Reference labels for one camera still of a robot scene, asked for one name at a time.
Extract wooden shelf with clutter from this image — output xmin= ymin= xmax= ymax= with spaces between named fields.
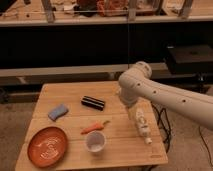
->
xmin=0 ymin=0 xmax=213 ymax=27

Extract white paper cup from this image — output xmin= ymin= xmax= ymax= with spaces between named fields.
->
xmin=85 ymin=131 xmax=106 ymax=154

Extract black box on right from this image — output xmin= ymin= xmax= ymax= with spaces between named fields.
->
xmin=165 ymin=45 xmax=213 ymax=74

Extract black floor cables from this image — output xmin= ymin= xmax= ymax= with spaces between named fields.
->
xmin=152 ymin=103 xmax=173 ymax=154

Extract blue sponge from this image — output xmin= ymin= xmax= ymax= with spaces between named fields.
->
xmin=48 ymin=104 xmax=69 ymax=121

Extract white plastic bottle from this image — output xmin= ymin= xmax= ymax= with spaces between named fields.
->
xmin=135 ymin=108 xmax=152 ymax=144

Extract orange patterned plate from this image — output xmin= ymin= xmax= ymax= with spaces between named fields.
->
xmin=27 ymin=127 xmax=68 ymax=168

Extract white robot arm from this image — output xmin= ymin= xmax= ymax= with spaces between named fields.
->
xmin=118 ymin=61 xmax=213 ymax=130

